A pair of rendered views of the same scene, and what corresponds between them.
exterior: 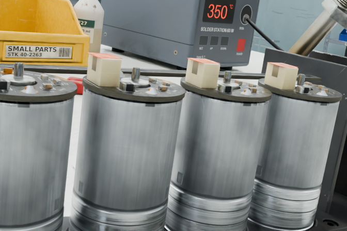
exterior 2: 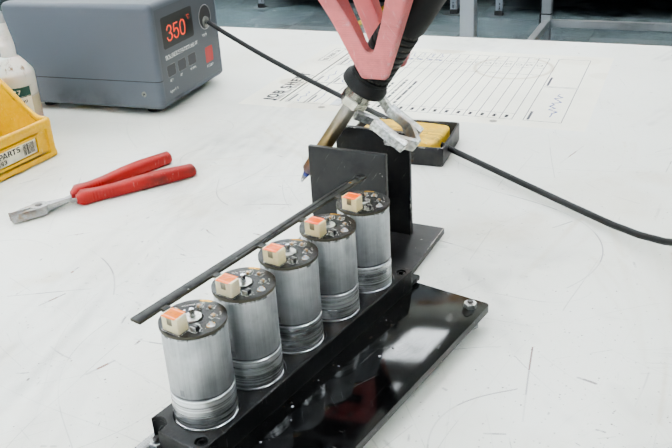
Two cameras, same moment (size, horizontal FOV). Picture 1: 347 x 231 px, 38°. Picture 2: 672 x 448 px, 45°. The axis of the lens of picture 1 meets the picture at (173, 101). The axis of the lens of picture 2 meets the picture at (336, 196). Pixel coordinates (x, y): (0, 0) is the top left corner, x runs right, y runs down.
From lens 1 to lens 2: 0.24 m
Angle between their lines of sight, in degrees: 23
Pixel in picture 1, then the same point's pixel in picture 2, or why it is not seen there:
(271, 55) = (315, 151)
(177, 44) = (144, 84)
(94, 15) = (26, 78)
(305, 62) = (344, 154)
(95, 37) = (35, 104)
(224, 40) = (192, 57)
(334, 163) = not seen: hidden behind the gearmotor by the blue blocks
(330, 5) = (349, 103)
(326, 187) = not seen: hidden behind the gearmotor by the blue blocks
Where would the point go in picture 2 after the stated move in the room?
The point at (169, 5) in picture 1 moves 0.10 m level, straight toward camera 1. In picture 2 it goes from (117, 40) to (142, 67)
